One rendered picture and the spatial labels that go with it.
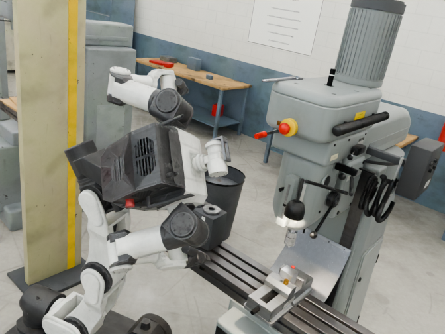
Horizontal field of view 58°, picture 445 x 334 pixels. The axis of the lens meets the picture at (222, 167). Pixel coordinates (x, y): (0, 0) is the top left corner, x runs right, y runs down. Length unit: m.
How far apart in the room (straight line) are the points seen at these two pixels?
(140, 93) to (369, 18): 0.88
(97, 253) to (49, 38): 1.44
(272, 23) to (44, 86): 4.61
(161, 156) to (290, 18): 5.47
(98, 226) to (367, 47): 1.21
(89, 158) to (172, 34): 6.76
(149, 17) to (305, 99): 7.48
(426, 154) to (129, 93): 1.12
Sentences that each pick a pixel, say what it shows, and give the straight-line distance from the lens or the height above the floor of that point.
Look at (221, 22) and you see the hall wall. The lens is 7.35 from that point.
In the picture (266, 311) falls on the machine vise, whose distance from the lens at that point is 1.74.
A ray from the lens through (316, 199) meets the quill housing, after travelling 1.59.
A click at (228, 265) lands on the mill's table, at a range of 2.03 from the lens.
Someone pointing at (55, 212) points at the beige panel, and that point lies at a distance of 3.10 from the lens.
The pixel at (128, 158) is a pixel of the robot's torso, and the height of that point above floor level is 1.62.
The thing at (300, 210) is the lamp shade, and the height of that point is 1.48.
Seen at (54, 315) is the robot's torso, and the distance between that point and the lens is 2.05.
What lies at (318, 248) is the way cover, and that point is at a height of 1.04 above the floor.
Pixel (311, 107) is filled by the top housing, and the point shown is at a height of 1.84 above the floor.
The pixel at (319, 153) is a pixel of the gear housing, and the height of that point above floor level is 1.68.
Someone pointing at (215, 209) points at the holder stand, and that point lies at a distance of 2.06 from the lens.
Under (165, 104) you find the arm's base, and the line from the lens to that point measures 1.40.
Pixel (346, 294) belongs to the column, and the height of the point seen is 0.83.
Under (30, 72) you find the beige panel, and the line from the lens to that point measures 2.68.
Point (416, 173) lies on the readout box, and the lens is 1.70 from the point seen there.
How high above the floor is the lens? 2.12
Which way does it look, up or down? 22 degrees down
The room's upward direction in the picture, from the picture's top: 9 degrees clockwise
